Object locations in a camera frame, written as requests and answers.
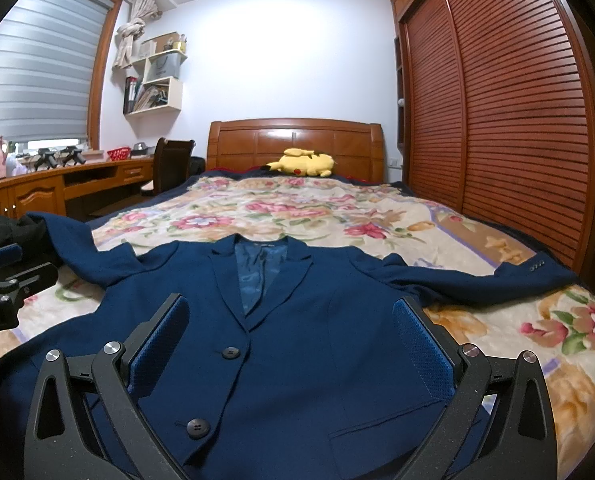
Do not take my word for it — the grey window blind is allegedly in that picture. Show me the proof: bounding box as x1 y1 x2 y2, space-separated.
0 0 116 148

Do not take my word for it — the black cloth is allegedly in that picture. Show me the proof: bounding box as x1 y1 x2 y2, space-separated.
0 207 63 268

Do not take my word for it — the dark wooden chair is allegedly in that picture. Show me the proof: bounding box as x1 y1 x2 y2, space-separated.
140 137 196 196

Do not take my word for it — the grey paper bag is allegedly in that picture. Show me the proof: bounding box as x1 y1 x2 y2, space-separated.
145 55 181 83

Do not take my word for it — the wooden bed headboard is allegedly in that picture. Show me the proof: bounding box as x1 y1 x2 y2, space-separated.
206 119 384 183

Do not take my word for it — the wooden window frame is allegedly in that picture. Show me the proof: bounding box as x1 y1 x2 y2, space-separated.
42 0 123 153

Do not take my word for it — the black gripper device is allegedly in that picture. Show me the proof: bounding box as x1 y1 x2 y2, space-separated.
32 147 58 171
60 145 86 167

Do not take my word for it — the wooden desk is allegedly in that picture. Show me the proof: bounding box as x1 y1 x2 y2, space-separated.
0 152 158 223

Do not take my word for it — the yellow plush toy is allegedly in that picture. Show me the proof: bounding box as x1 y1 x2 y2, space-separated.
265 147 339 178

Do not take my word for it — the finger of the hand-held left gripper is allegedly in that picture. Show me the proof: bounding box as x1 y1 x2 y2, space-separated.
0 261 61 307
0 243 24 274

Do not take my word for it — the blue suit jacket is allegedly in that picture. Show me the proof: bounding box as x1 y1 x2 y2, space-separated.
0 210 581 480

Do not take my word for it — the floral blanket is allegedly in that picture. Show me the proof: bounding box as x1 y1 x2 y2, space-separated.
0 170 595 480

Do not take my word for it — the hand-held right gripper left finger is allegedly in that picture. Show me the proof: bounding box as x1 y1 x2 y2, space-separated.
24 292 193 480

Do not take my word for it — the beige tied curtain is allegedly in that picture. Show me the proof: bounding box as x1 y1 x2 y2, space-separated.
112 0 161 71

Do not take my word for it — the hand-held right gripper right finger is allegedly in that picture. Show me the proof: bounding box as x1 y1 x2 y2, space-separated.
392 296 558 480

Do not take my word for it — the wooden louvered wardrobe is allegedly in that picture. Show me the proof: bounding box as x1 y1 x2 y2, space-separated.
390 0 595 286

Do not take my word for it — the white wall shelf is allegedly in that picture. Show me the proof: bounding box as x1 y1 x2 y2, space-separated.
122 32 188 116

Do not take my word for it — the stack of papers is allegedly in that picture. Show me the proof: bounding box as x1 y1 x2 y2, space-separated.
138 82 171 111

